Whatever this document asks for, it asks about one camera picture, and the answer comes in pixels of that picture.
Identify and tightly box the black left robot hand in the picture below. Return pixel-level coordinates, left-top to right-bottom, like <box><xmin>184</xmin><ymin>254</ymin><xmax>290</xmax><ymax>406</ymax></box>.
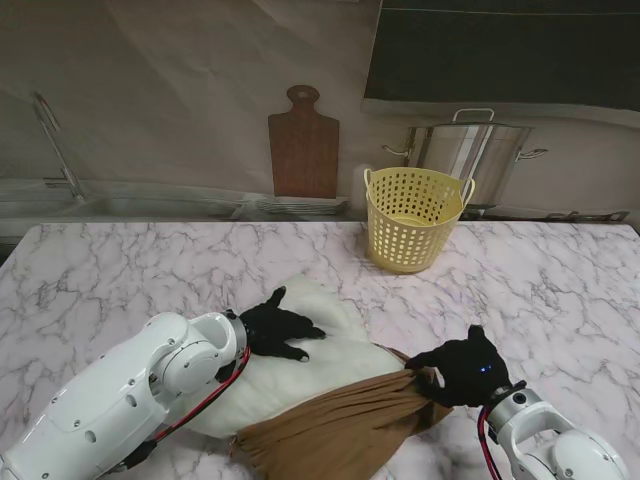
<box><xmin>239</xmin><ymin>285</ymin><xmax>327</xmax><ymax>362</ymax></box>

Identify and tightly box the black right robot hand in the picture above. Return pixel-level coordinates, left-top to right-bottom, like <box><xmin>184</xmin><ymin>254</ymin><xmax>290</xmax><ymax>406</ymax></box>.
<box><xmin>404</xmin><ymin>324</ymin><xmax>512</xmax><ymax>409</ymax></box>

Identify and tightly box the white pillow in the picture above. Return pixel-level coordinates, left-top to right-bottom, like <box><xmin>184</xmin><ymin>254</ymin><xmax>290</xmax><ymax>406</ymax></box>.
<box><xmin>184</xmin><ymin>272</ymin><xmax>401</xmax><ymax>439</ymax></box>

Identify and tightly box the brown pillowcase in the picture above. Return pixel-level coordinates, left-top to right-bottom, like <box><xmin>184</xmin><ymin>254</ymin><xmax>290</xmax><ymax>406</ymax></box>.
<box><xmin>229</xmin><ymin>347</ymin><xmax>454</xmax><ymax>480</ymax></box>

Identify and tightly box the yellow perforated laundry basket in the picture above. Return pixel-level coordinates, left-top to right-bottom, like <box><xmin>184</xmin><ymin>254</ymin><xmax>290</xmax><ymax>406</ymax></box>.
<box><xmin>363</xmin><ymin>167</ymin><xmax>477</xmax><ymax>275</ymax></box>

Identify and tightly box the stack of white plates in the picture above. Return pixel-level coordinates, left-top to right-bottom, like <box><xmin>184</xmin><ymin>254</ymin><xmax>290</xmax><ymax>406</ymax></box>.
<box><xmin>255</xmin><ymin>195</ymin><xmax>351</xmax><ymax>217</ymax></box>

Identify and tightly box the white cylindrical candle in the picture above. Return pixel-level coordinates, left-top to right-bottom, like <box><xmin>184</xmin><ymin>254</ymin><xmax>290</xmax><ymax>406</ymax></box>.
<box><xmin>351</xmin><ymin>163</ymin><xmax>372</xmax><ymax>209</ymax></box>

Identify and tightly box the brown wooden cutting board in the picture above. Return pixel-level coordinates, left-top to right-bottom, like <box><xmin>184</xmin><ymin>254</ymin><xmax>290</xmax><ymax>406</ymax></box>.
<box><xmin>267</xmin><ymin>84</ymin><xmax>341</xmax><ymax>200</ymax></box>

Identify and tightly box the steel kitchen sink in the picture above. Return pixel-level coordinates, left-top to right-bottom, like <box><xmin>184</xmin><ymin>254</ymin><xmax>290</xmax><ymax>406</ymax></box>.
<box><xmin>0</xmin><ymin>192</ymin><xmax>249</xmax><ymax>221</ymax></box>

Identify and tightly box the black stove grate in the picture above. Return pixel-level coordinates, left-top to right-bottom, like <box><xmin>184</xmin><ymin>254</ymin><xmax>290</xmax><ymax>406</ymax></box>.
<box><xmin>544</xmin><ymin>209</ymin><xmax>631</xmax><ymax>224</ymax></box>

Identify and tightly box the large steel stock pot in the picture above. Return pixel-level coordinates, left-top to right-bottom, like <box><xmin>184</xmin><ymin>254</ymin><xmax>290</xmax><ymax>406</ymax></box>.
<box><xmin>382</xmin><ymin>107</ymin><xmax>550</xmax><ymax>207</ymax></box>

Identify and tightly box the chrome kitchen faucet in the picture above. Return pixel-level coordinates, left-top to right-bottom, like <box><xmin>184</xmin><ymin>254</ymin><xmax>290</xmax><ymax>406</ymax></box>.
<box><xmin>32</xmin><ymin>92</ymin><xmax>89</xmax><ymax>201</ymax></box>

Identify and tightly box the dark range hood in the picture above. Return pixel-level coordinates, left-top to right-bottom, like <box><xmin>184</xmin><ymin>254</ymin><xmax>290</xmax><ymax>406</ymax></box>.
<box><xmin>363</xmin><ymin>0</ymin><xmax>640</xmax><ymax>111</ymax></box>

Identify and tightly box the red black right arm cable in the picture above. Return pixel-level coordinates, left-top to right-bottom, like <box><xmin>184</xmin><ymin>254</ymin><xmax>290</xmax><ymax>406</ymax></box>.
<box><xmin>475</xmin><ymin>404</ymin><xmax>504</xmax><ymax>480</ymax></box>

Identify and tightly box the red black arm cable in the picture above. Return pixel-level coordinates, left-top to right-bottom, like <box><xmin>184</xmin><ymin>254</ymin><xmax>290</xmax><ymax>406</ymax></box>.
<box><xmin>475</xmin><ymin>404</ymin><xmax>504</xmax><ymax>480</ymax></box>
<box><xmin>107</xmin><ymin>347</ymin><xmax>252</xmax><ymax>474</ymax></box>

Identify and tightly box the red black left arm cable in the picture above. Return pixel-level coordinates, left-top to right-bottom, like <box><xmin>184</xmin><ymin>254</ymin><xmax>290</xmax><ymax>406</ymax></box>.
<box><xmin>107</xmin><ymin>347</ymin><xmax>252</xmax><ymax>474</ymax></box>

